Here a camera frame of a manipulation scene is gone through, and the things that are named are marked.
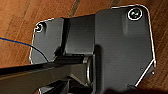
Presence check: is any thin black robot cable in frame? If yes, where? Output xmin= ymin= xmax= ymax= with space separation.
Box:
xmin=0 ymin=37 xmax=50 ymax=64

